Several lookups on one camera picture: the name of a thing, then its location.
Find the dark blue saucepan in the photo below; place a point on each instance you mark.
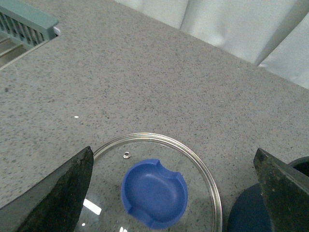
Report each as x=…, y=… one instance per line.
x=249, y=213

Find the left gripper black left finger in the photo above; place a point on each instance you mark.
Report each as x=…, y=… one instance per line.
x=55, y=203

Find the glass lid blue knob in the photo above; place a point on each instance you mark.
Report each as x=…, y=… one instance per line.
x=147, y=182

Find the white pleated curtain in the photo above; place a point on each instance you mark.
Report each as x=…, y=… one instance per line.
x=271, y=34

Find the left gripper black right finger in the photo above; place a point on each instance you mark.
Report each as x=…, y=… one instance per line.
x=285, y=192

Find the teal slatted rack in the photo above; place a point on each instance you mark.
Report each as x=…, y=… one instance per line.
x=26, y=24

